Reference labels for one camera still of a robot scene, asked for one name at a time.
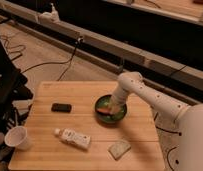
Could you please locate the black chair frame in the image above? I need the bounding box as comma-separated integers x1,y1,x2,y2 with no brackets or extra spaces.
0,41,33,133

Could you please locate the black cable on carpet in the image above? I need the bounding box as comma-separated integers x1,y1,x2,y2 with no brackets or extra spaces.
20,37,85,82

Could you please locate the green bowl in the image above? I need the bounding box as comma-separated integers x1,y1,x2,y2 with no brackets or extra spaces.
94,95,127,124

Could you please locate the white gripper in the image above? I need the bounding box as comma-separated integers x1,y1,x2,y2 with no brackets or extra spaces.
110,85,130,114

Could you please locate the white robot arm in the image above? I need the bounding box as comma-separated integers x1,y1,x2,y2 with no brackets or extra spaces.
110,72,203,171

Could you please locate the white object on rail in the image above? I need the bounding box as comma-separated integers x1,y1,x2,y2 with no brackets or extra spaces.
39,3,60,22

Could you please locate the white plastic bottle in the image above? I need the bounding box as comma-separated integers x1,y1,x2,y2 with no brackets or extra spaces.
54,128,91,150

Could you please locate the black phone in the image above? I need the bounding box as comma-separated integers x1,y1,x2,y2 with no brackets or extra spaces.
51,103,72,113

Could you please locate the black cables right floor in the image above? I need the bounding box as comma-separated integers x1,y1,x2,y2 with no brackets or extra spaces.
154,111,183,171

